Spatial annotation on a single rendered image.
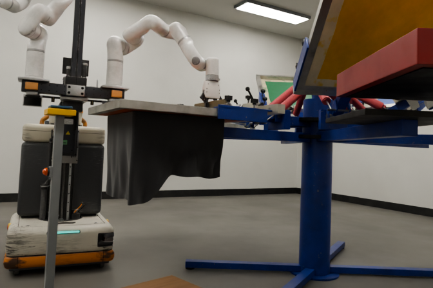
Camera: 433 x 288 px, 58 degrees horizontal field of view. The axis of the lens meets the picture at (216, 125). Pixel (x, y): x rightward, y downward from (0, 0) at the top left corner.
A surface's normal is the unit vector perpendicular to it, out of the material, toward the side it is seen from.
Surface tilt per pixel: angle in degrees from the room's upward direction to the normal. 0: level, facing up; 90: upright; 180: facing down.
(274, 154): 90
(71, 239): 90
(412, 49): 90
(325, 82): 148
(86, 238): 90
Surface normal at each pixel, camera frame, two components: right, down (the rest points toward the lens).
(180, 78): 0.51, -0.03
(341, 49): -0.03, 0.82
